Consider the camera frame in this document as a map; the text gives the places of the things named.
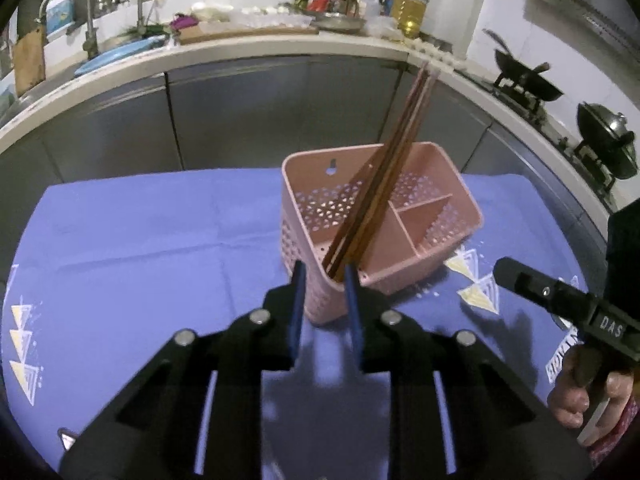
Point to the flat wooden cutting board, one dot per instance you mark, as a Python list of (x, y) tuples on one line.
[(240, 32)]

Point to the white box with blue label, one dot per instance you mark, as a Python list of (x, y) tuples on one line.
[(60, 12)]

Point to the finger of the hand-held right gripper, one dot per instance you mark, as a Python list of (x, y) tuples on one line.
[(530, 282)]

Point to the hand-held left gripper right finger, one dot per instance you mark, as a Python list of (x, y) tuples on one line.
[(352, 315)]

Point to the person's right hand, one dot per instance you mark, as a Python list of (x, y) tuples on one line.
[(565, 395)]

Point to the blue printed tablecloth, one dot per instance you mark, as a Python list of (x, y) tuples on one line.
[(150, 260)]

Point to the black pot with steel lid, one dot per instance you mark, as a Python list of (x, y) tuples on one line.
[(605, 135)]

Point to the white kitchen countertop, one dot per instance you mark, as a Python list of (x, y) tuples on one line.
[(250, 46)]

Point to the upright wooden cutting board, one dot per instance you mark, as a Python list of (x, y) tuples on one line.
[(30, 62)]

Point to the brown wooden chopstick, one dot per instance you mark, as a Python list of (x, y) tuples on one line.
[(393, 185), (386, 185), (378, 185), (371, 185)]

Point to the green onions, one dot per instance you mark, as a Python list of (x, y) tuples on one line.
[(135, 32)]

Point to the black gas stove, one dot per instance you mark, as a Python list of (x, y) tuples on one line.
[(560, 130)]

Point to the white egg tray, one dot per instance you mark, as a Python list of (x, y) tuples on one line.
[(437, 55)]

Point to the steel kitchen cabinets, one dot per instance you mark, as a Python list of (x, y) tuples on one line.
[(225, 110)]

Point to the large yellow oil bottle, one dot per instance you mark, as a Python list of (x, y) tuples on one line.
[(409, 7)]

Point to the steel pan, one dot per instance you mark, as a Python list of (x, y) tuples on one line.
[(340, 22)]

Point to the curved steel faucet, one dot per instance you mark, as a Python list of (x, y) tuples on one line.
[(137, 0)]

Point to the blue plastic basin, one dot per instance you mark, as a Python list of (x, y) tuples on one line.
[(120, 52)]

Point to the tall steel faucet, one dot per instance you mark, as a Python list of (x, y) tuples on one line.
[(90, 20)]

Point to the purple vegetable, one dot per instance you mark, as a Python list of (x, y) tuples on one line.
[(182, 22)]

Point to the steel range hood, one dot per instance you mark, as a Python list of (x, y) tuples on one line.
[(590, 5)]

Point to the black wok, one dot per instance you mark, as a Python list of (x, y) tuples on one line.
[(530, 77)]

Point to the pink perforated utensil basket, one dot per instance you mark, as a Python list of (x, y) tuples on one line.
[(460, 220)]

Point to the person's right forearm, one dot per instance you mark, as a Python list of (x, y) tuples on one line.
[(622, 435)]

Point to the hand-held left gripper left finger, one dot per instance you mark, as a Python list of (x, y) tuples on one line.
[(298, 310)]

